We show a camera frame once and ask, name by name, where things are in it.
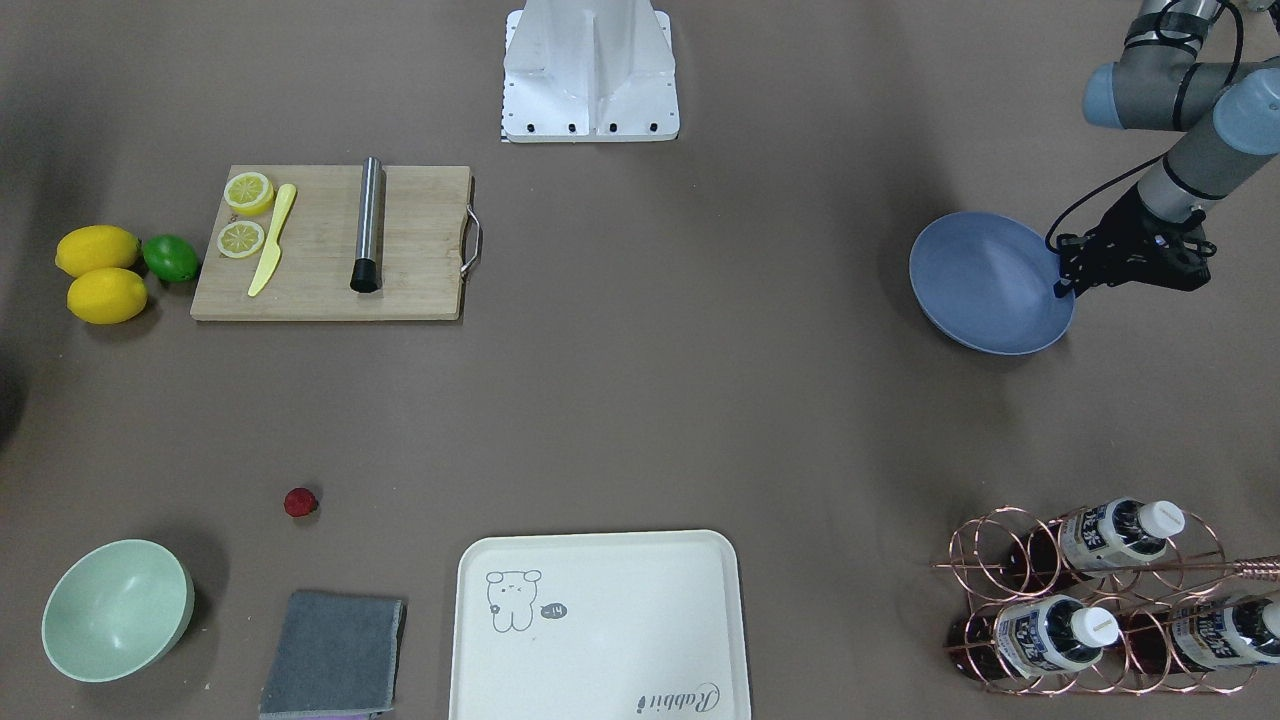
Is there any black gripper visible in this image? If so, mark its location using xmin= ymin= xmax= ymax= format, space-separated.
xmin=1053 ymin=187 xmax=1217 ymax=299

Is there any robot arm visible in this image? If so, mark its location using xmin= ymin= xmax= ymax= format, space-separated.
xmin=1044 ymin=1 xmax=1279 ymax=297

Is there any blue round plate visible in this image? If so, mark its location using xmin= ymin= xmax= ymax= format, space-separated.
xmin=909 ymin=211 xmax=1076 ymax=356

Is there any red strawberry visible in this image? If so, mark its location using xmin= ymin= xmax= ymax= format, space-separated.
xmin=282 ymin=487 xmax=320 ymax=519

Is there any rear drink bottle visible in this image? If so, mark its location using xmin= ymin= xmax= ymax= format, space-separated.
xmin=1002 ymin=497 xmax=1187 ymax=593
xmin=1128 ymin=594 xmax=1279 ymax=674

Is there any drink bottle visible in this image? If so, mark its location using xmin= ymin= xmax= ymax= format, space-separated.
xmin=1128 ymin=594 xmax=1279 ymax=674
xmin=1002 ymin=497 xmax=1187 ymax=593
xmin=946 ymin=594 xmax=1121 ymax=682

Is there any front drink bottle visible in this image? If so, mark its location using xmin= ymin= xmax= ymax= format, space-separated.
xmin=946 ymin=594 xmax=1121 ymax=682

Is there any cream rabbit tray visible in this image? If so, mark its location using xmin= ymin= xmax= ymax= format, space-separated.
xmin=449 ymin=529 xmax=753 ymax=719

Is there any bamboo cutting board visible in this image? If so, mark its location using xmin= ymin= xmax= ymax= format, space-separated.
xmin=191 ymin=165 xmax=474 ymax=322

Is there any steel muddler black tip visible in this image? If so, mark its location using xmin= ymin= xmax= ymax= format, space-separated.
xmin=349 ymin=156 xmax=387 ymax=293

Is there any yellow plastic knife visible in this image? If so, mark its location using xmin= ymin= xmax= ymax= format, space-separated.
xmin=246 ymin=183 xmax=298 ymax=297

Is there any lower lemon half slice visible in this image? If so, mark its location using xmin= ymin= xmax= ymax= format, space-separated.
xmin=221 ymin=170 xmax=276 ymax=217

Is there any lemon half slice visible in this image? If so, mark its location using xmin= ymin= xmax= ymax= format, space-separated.
xmin=221 ymin=170 xmax=276 ymax=217
xmin=215 ymin=220 xmax=266 ymax=259

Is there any upper lemon half slice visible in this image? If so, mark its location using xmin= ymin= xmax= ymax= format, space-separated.
xmin=215 ymin=220 xmax=266 ymax=259

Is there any grey folded cloth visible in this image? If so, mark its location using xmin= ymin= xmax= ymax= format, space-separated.
xmin=259 ymin=591 xmax=404 ymax=719

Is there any green lime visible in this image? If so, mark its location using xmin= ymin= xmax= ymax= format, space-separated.
xmin=141 ymin=234 xmax=201 ymax=283

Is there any lower whole yellow lemon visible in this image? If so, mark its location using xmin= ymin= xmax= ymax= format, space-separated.
xmin=67 ymin=266 xmax=148 ymax=325

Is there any whole yellow lemon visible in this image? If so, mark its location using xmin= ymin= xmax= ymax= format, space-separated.
xmin=67 ymin=266 xmax=148 ymax=325
xmin=54 ymin=224 xmax=141 ymax=278

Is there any upper whole yellow lemon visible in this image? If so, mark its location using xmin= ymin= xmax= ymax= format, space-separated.
xmin=54 ymin=224 xmax=141 ymax=278

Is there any mint green bowl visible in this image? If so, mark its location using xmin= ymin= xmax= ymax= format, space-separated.
xmin=41 ymin=539 xmax=195 ymax=683

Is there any copper wire bottle rack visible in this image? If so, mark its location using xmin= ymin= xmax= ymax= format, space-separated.
xmin=942 ymin=506 xmax=1277 ymax=697

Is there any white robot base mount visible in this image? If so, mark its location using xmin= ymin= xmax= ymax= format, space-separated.
xmin=500 ymin=1 xmax=681 ymax=143

